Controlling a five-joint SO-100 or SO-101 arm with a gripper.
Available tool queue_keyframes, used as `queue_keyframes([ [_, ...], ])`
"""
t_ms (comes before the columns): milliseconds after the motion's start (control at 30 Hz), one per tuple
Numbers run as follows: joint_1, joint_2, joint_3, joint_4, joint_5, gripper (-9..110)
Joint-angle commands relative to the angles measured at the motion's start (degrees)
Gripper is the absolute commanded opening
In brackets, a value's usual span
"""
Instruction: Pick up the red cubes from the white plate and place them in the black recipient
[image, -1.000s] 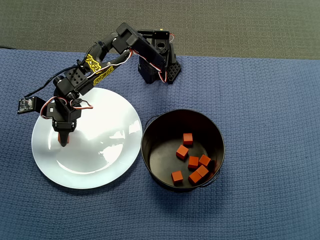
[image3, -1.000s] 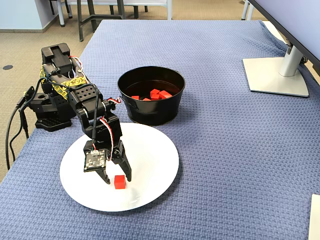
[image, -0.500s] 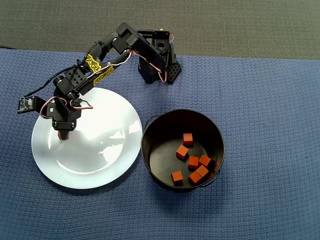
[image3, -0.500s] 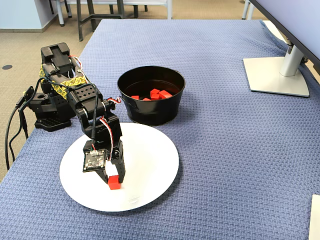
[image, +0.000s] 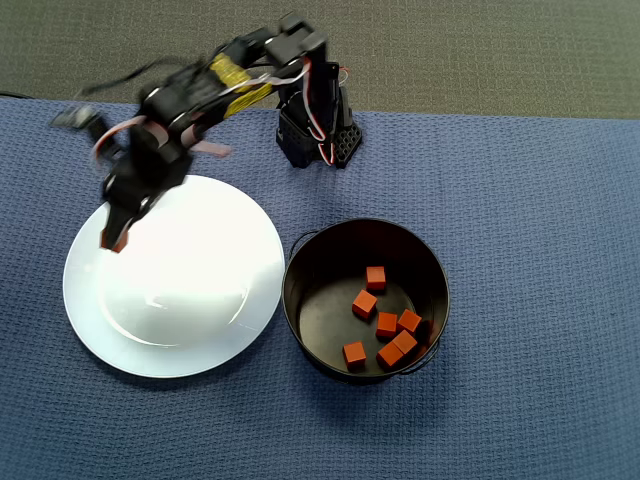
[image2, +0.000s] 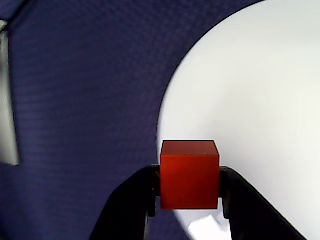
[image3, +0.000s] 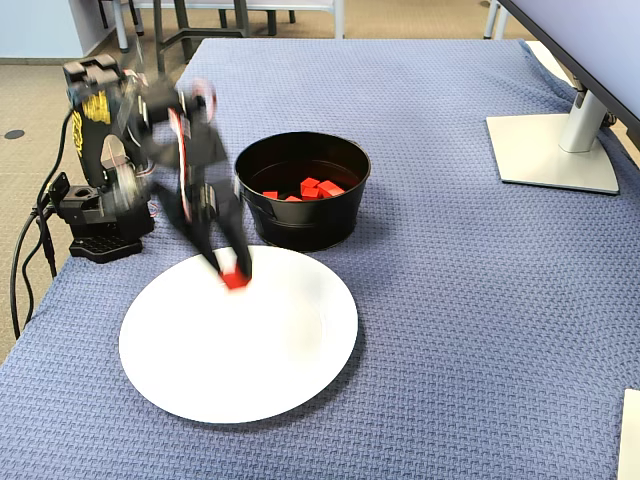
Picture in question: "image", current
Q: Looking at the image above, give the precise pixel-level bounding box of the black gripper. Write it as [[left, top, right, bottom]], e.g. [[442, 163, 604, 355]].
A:
[[101, 124, 195, 244]]

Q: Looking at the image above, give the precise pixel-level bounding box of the white round plate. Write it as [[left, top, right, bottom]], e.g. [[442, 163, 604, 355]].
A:
[[62, 174, 286, 380]]

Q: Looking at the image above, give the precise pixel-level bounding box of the black metal bucket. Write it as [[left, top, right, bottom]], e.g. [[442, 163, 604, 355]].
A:
[[281, 217, 451, 386]]

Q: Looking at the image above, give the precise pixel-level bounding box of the blue woven table cloth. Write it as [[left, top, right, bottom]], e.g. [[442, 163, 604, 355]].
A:
[[0, 97, 640, 480]]

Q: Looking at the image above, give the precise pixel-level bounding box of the small camera circuit board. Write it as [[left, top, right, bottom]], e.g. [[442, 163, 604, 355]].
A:
[[48, 102, 109, 146]]

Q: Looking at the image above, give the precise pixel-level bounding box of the red white servo wire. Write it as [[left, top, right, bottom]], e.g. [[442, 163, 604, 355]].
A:
[[91, 113, 234, 166], [249, 55, 351, 167]]

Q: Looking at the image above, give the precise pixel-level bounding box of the thin black camera cable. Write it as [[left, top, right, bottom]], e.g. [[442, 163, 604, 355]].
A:
[[79, 55, 201, 96]]

